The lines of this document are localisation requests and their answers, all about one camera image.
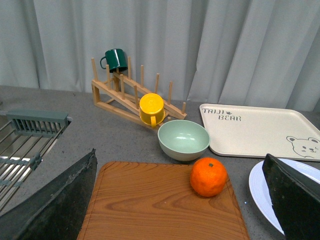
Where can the white ridged plate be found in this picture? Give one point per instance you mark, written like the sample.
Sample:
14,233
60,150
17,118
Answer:
260,191

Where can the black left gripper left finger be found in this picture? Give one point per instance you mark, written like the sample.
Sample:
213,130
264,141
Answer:
57,210

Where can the wooden cutting board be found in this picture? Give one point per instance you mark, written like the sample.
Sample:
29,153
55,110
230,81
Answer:
152,201

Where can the grey curtain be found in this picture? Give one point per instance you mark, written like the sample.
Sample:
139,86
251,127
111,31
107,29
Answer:
261,53

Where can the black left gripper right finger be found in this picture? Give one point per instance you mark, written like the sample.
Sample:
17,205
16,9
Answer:
295,199

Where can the orange mandarin fruit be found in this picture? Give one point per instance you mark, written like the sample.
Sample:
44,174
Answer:
208,177

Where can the beige bear tray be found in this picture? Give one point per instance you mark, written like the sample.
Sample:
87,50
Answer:
244,131

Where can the dark green mug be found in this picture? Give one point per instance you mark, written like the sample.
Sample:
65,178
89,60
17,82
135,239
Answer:
116,59

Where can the light green bowl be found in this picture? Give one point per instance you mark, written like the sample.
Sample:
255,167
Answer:
183,140

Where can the metal sink drying rack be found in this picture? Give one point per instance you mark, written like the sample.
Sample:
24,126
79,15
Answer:
26,136

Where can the wooden dish rack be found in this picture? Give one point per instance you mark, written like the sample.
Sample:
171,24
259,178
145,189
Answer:
120,94

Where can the yellow mug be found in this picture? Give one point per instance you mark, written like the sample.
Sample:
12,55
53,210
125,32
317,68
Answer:
151,109

